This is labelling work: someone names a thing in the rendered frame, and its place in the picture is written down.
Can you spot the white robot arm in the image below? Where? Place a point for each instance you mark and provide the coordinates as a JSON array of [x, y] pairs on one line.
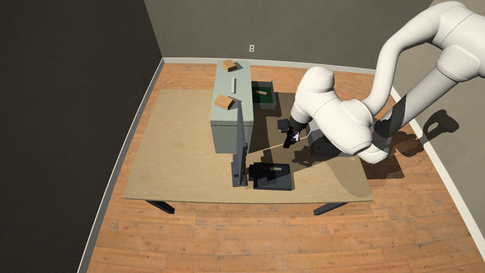
[[348, 124]]

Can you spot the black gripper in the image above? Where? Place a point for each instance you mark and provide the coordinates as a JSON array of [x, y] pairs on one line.
[[292, 134]]

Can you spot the tan rectangular block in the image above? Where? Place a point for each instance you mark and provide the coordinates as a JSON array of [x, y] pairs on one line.
[[223, 102]]

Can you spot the brown rectangular box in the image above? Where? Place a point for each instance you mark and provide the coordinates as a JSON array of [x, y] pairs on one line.
[[228, 65]]

